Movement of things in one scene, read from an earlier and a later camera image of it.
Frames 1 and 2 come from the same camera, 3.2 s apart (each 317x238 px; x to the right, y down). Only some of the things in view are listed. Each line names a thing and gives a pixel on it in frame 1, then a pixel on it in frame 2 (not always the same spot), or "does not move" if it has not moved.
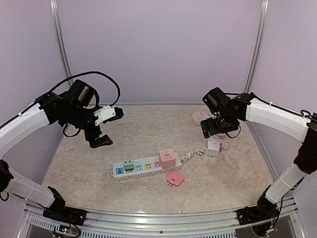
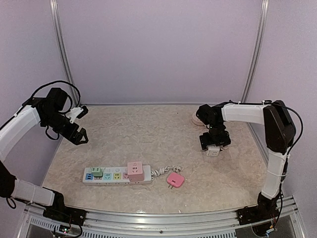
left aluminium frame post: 54,8 does not move
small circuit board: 64,229 does not move
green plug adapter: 128,165 → 97,172
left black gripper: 99,142 → 75,140
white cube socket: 213,146 does not move
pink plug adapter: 175,178 does not move
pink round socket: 198,116 does not move
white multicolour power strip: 129,169 → 115,175
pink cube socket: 167,158 → 135,171
